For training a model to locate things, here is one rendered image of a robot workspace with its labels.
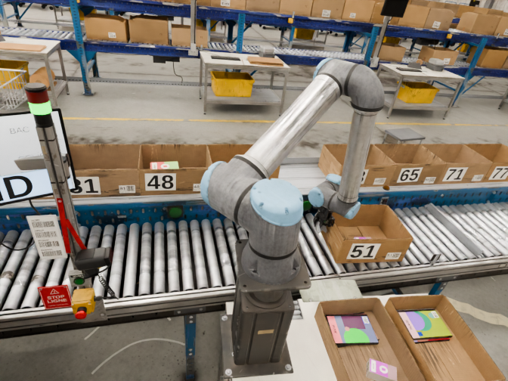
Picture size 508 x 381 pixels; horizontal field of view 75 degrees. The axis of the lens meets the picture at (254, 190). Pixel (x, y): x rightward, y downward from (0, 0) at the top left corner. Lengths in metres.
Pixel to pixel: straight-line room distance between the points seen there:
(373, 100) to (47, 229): 1.19
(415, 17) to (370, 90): 6.42
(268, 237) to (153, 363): 1.51
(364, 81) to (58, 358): 2.16
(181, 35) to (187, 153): 3.99
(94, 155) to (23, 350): 1.20
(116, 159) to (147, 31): 3.98
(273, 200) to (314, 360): 0.78
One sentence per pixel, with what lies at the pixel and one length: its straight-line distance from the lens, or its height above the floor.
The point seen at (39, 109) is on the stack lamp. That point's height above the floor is 1.61.
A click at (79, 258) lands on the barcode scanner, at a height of 1.08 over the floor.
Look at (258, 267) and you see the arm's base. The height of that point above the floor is 1.26.
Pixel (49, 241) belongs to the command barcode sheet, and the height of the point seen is 1.13.
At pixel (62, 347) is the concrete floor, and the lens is 2.46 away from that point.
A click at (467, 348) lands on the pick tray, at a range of 1.77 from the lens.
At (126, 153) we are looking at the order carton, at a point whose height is 0.99.
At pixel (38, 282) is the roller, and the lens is 1.77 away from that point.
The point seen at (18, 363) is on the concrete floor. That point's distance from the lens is 2.48.
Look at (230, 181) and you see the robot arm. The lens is 0.99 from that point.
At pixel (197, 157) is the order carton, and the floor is 0.96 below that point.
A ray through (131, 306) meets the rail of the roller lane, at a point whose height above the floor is 0.72.
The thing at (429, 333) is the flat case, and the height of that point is 0.80.
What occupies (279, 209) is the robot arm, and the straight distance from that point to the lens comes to 0.87.
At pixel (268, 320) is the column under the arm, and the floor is 1.03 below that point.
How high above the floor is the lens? 1.99
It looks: 34 degrees down
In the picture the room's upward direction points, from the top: 8 degrees clockwise
